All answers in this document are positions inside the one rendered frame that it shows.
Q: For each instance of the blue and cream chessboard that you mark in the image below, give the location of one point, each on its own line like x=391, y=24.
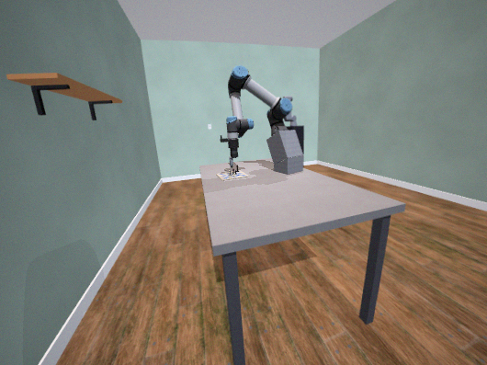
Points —
x=226, y=177

